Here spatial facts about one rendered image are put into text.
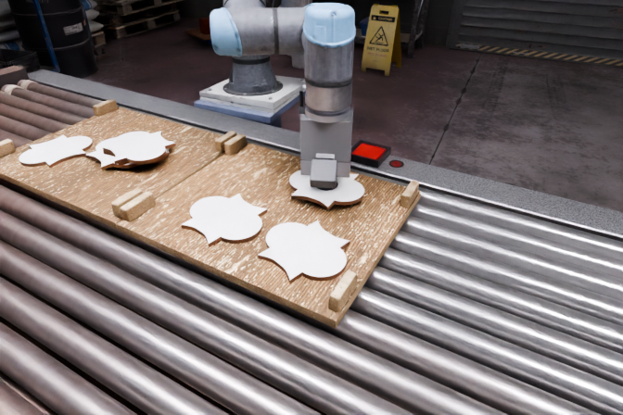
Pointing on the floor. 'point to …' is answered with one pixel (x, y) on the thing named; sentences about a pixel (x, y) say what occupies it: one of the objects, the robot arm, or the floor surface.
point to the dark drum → (55, 21)
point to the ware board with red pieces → (202, 31)
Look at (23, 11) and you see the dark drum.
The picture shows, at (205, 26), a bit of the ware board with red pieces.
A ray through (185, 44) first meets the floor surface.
